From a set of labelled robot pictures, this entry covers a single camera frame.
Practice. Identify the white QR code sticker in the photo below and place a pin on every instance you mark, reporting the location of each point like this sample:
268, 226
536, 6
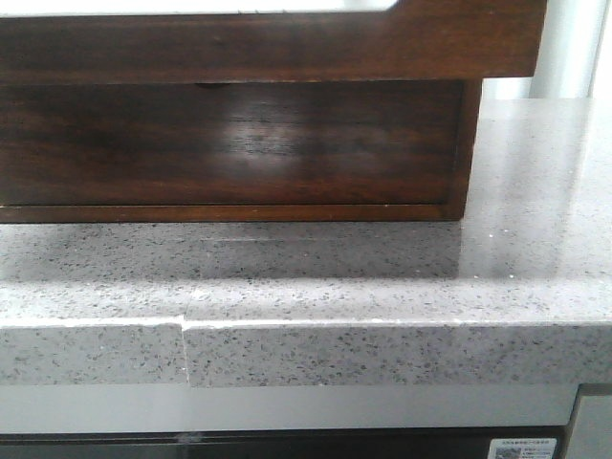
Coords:
522, 448

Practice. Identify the dark wooden drawer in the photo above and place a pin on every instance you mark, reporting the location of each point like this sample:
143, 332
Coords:
239, 143
411, 40

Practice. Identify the grey pleated curtain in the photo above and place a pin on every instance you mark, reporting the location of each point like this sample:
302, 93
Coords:
571, 55

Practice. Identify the black appliance under counter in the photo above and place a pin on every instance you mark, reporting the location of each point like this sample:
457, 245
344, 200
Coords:
445, 442

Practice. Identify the dark wooden drawer cabinet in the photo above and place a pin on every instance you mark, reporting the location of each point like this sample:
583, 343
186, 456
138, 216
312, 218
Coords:
471, 143

